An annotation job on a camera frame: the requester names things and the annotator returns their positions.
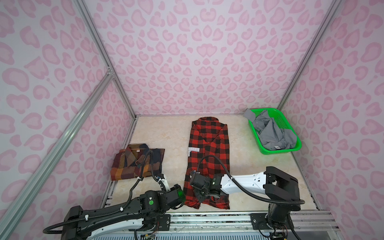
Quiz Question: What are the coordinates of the aluminium frame diagonal bar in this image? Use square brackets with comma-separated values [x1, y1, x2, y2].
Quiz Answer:
[1, 73, 115, 240]

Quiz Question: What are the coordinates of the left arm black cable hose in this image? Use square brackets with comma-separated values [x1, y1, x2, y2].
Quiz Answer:
[42, 149, 164, 235]

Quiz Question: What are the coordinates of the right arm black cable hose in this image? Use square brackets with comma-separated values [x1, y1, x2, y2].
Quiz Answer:
[196, 154, 306, 206]

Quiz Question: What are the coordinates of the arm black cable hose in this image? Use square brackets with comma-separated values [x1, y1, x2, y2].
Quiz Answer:
[42, 149, 164, 235]
[196, 154, 306, 206]

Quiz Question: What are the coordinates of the left corner aluminium post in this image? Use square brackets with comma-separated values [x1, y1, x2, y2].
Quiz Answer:
[73, 0, 137, 120]

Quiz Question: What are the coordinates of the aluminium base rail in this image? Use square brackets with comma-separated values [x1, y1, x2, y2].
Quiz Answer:
[79, 191, 346, 240]

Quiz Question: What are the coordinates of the grey shirt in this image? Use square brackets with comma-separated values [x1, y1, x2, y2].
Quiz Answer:
[244, 109, 297, 151]

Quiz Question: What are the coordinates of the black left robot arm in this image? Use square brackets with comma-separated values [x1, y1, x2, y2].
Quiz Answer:
[61, 185, 186, 240]

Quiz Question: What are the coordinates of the folded brown plaid shirt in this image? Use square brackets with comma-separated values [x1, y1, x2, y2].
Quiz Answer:
[110, 144, 165, 181]

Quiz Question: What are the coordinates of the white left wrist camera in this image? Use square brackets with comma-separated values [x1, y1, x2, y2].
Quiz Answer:
[158, 178, 171, 192]

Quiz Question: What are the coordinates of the red black plaid shirt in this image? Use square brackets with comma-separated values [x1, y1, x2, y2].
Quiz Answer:
[184, 117, 230, 209]

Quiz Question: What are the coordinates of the corner aluminium post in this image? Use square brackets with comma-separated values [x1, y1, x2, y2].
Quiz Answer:
[277, 0, 344, 112]
[73, 0, 137, 120]

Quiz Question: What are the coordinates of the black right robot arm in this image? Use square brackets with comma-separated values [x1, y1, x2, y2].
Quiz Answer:
[189, 167, 305, 230]

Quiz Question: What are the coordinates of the right corner aluminium post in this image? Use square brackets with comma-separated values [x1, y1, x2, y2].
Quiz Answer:
[277, 0, 344, 112]

